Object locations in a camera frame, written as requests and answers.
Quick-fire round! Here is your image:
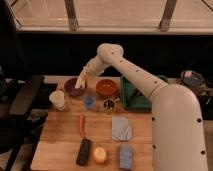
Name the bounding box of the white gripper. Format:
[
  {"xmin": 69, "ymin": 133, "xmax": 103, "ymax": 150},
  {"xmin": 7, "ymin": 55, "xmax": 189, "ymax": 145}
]
[{"xmin": 81, "ymin": 56, "xmax": 108, "ymax": 82}]

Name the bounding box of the pale yellow banana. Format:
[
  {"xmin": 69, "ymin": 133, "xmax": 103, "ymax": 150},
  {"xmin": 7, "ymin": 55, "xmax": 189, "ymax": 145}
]
[{"xmin": 75, "ymin": 73, "xmax": 87, "ymax": 89}]

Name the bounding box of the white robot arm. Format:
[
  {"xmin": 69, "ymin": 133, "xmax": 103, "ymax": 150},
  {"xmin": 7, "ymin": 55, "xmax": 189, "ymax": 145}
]
[{"xmin": 76, "ymin": 43, "xmax": 208, "ymax": 171}]

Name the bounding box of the purple bowl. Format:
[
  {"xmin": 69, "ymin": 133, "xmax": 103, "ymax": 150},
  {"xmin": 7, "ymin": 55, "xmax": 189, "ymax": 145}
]
[{"xmin": 64, "ymin": 77, "xmax": 86, "ymax": 97}]

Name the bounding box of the orange bowl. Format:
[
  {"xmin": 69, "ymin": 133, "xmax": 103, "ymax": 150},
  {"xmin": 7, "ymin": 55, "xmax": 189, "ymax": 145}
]
[{"xmin": 96, "ymin": 79, "xmax": 118, "ymax": 97}]

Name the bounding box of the blue plastic cup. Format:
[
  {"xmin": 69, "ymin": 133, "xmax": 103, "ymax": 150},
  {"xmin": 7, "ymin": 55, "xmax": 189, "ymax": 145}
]
[{"xmin": 83, "ymin": 95, "xmax": 96, "ymax": 110}]

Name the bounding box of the white plastic cup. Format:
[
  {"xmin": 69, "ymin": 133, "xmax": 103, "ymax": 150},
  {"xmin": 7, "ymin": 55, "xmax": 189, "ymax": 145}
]
[{"xmin": 49, "ymin": 90, "xmax": 66, "ymax": 110}]

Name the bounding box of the orange carrot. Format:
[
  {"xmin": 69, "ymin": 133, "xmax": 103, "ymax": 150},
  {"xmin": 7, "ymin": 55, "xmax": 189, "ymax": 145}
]
[{"xmin": 79, "ymin": 115, "xmax": 86, "ymax": 138}]

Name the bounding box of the green plastic tray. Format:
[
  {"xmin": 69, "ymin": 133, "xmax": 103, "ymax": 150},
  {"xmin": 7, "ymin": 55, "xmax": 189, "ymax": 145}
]
[{"xmin": 120, "ymin": 74, "xmax": 170, "ymax": 112}]

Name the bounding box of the grey blue folded cloth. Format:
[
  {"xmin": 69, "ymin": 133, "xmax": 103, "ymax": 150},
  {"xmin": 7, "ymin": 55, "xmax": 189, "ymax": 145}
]
[{"xmin": 112, "ymin": 116, "xmax": 132, "ymax": 141}]

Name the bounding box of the black office chair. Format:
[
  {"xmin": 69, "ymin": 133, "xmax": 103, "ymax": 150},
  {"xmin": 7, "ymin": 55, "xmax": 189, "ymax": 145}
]
[{"xmin": 0, "ymin": 0, "xmax": 46, "ymax": 171}]

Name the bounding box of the black rectangular remote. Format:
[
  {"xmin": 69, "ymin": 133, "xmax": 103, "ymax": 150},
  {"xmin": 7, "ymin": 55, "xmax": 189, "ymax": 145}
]
[{"xmin": 76, "ymin": 138, "xmax": 91, "ymax": 166}]

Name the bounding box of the blue sponge block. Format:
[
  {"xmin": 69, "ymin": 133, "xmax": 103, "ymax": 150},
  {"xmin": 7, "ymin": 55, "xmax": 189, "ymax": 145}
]
[{"xmin": 119, "ymin": 144, "xmax": 133, "ymax": 170}]

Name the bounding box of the grey round container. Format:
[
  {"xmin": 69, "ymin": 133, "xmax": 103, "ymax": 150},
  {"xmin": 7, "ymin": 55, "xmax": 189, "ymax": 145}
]
[{"xmin": 180, "ymin": 70, "xmax": 206, "ymax": 96}]

